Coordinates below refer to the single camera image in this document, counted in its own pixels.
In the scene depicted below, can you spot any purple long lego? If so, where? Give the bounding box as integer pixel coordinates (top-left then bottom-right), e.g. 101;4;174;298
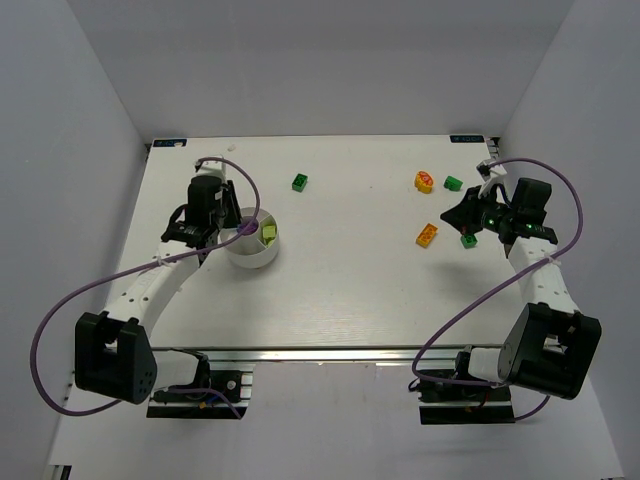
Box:
237;219;260;236

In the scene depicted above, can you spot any lime lego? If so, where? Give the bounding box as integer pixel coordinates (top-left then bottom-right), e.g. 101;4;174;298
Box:
261;225;277;247

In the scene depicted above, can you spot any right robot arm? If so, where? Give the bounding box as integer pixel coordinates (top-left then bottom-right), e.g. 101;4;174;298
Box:
441;178;602;400

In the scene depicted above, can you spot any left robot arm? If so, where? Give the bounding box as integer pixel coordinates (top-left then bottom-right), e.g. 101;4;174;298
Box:
75;174;241;404

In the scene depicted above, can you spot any small green lego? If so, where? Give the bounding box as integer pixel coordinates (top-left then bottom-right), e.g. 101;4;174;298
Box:
460;234;478;249

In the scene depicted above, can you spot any green lego right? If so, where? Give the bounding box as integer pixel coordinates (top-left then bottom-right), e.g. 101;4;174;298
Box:
443;175;463;192

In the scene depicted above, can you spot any orange long lego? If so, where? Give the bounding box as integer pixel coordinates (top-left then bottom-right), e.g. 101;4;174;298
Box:
415;223;438;248

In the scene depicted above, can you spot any white round divided container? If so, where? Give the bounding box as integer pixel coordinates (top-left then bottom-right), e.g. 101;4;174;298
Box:
224;209;279;269

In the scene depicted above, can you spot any orange yellow round lego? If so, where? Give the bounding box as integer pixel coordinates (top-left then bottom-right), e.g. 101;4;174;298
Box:
414;171;434;194

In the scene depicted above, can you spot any right blue label sticker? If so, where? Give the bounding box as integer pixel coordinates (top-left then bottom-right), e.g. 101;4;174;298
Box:
449;134;485;144

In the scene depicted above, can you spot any blue label sticker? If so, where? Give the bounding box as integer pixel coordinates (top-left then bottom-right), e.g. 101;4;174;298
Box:
449;134;485;144
152;138;187;148

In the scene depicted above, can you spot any dark green lego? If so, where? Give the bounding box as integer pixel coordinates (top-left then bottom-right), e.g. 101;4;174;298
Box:
291;173;308;192

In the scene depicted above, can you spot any left blue label sticker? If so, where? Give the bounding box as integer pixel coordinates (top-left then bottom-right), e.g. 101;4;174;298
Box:
152;138;187;148

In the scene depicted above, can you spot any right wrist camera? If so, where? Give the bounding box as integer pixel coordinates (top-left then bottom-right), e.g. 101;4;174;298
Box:
476;159;507;198

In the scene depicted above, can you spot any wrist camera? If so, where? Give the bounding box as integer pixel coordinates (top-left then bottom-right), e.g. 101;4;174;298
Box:
194;157;226;181
476;159;507;198

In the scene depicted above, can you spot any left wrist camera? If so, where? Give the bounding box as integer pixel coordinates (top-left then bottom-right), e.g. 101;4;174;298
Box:
194;157;226;181

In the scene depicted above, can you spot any aluminium table rail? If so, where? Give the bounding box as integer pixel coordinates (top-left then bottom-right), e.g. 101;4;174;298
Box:
149;344;569;366

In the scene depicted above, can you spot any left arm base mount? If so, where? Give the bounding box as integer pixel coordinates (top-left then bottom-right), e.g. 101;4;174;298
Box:
146;349;253;420

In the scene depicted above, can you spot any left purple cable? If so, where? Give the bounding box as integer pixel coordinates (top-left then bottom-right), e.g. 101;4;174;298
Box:
29;156;261;417

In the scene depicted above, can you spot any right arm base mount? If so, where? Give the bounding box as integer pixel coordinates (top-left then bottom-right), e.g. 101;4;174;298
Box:
408;378;515;426

